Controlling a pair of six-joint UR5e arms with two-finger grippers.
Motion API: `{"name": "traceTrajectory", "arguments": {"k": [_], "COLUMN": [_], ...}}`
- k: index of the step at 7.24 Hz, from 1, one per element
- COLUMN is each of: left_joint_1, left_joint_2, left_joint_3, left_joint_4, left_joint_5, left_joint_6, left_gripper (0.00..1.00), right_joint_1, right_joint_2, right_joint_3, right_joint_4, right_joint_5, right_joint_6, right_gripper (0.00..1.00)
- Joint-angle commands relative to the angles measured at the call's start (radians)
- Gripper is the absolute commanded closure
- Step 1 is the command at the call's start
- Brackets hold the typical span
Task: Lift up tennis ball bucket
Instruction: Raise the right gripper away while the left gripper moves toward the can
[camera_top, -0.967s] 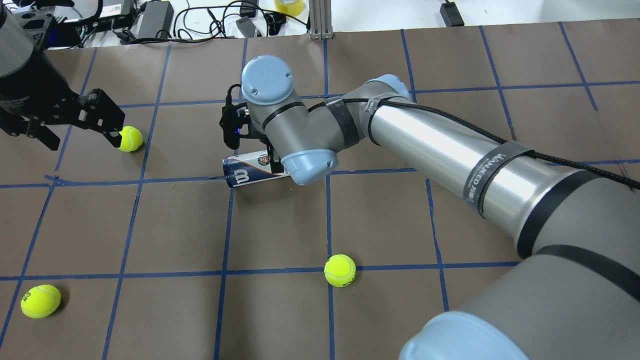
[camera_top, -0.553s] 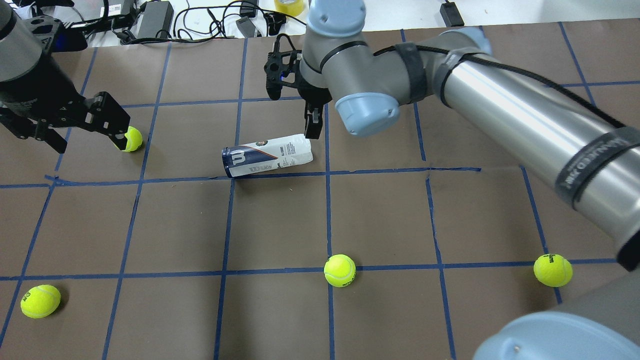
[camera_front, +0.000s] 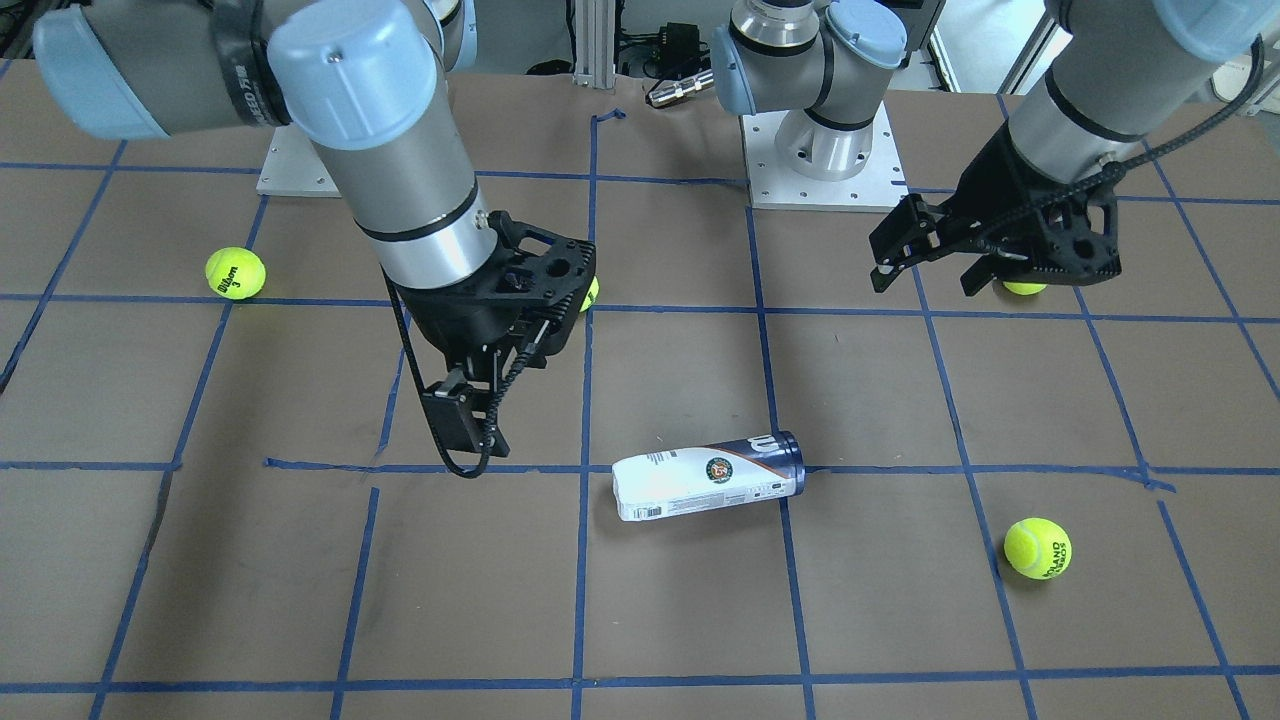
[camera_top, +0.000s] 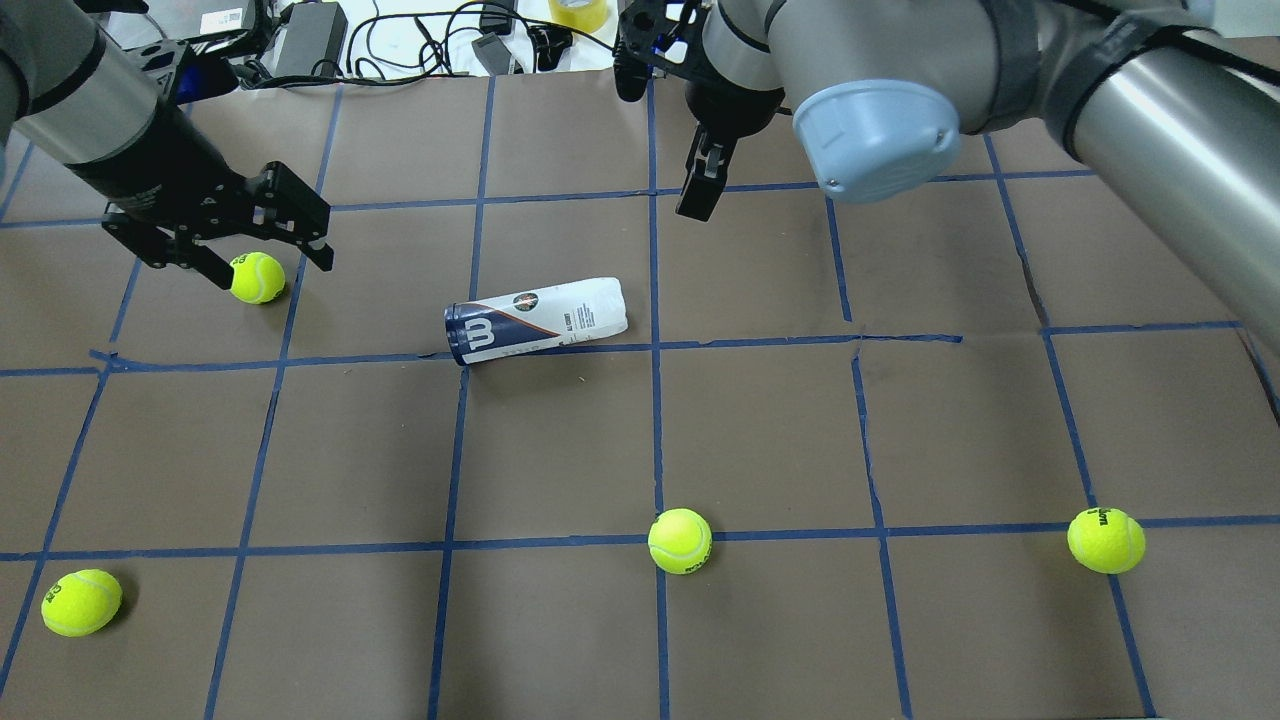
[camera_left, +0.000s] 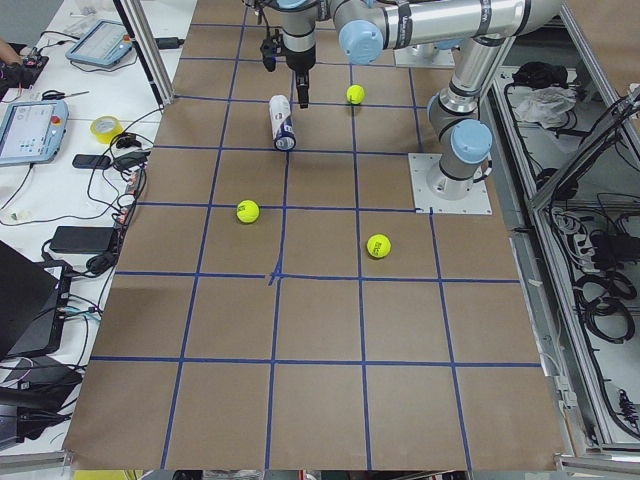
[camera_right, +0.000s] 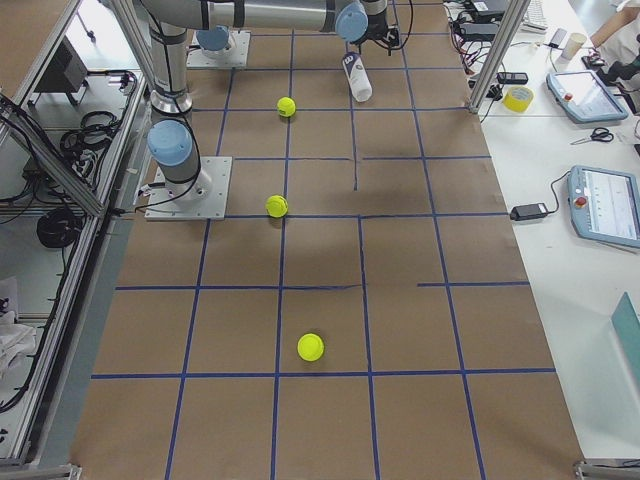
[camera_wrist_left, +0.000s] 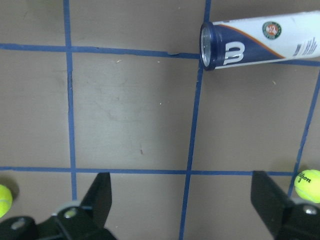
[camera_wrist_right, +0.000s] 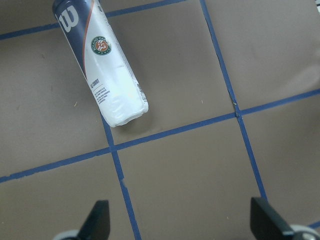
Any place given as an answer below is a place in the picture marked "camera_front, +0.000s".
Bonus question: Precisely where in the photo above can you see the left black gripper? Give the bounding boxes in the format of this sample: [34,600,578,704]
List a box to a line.
[868,126,1123,297]

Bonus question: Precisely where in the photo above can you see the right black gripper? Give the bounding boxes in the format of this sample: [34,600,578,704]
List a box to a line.
[385,211,596,471]

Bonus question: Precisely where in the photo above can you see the white blue tennis ball can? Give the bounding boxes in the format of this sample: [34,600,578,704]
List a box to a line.
[611,430,806,521]

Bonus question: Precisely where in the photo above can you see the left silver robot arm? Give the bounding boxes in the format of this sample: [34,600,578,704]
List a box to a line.
[710,1,1277,296]

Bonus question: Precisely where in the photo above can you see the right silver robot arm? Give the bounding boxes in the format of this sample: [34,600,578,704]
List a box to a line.
[32,1,596,478]

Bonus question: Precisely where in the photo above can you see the tennis ball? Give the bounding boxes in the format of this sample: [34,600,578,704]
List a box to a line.
[1004,518,1073,580]
[204,247,268,300]
[579,275,602,313]
[1001,281,1047,297]

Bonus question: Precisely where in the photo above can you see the tennis ball centre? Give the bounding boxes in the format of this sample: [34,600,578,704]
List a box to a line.
[579,275,602,313]

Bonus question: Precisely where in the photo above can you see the silver metal cylinder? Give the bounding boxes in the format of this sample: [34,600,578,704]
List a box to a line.
[644,69,716,109]

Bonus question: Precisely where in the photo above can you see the black power adapter box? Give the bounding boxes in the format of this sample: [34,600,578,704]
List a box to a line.
[626,22,710,79]

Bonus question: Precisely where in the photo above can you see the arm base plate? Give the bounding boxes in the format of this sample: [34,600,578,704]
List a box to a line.
[256,126,340,199]
[740,104,908,213]

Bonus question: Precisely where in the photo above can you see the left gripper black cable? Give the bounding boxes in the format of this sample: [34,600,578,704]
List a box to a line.
[975,35,1266,263]

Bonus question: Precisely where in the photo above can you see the aluminium frame post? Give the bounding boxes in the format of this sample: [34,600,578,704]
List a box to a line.
[570,0,617,92]

